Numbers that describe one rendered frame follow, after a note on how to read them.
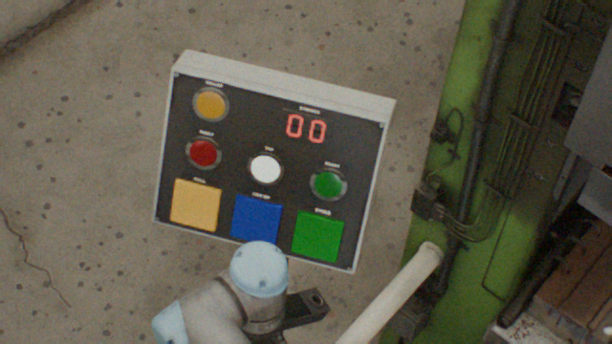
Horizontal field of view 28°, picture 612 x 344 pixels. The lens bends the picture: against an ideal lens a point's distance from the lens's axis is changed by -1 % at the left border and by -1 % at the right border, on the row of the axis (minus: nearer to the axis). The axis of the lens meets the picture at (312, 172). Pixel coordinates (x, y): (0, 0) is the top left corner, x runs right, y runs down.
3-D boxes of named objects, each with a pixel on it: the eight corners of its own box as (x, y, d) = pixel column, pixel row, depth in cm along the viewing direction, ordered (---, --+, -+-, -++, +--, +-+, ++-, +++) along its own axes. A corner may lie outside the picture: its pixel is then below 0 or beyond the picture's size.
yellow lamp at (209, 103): (215, 127, 191) (215, 111, 187) (193, 110, 193) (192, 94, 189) (229, 114, 192) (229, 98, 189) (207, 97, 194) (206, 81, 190)
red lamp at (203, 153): (207, 175, 195) (207, 161, 192) (185, 158, 197) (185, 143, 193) (221, 162, 197) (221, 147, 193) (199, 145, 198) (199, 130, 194)
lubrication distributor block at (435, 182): (432, 237, 230) (442, 200, 218) (405, 218, 232) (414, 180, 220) (443, 225, 232) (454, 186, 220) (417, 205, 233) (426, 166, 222)
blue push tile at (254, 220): (274, 248, 200) (282, 208, 196) (229, 236, 200) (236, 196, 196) (277, 242, 201) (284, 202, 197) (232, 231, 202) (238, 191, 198)
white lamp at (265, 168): (270, 190, 194) (271, 176, 191) (247, 174, 196) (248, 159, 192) (283, 178, 196) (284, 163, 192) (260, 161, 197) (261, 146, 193)
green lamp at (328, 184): (333, 206, 193) (334, 192, 190) (309, 189, 195) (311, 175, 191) (345, 193, 195) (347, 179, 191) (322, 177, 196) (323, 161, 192)
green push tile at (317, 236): (335, 264, 198) (344, 224, 195) (289, 252, 199) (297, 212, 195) (337, 258, 200) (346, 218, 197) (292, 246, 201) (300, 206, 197)
